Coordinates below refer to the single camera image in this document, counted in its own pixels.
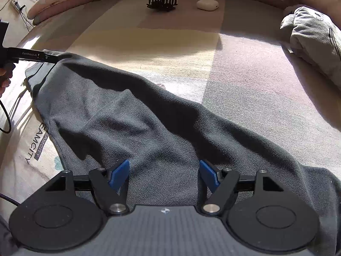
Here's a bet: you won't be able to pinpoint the dark grey sweatpants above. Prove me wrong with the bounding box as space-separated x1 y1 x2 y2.
25 53 340 255

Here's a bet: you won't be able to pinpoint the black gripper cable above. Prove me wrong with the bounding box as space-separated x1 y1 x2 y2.
0 99 13 134

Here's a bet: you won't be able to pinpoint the black hair claw clip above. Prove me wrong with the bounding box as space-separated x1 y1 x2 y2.
146 0 178 12

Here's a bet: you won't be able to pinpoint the person's left hand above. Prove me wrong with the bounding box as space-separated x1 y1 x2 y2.
0 68 13 97

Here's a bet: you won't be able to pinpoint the grey bundled cloth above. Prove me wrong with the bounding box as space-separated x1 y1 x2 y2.
280 5 340 88

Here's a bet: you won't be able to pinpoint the white power strip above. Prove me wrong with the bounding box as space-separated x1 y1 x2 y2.
11 0 26 13

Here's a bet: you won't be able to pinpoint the white earbud case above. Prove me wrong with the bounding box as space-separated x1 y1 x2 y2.
197 0 219 11

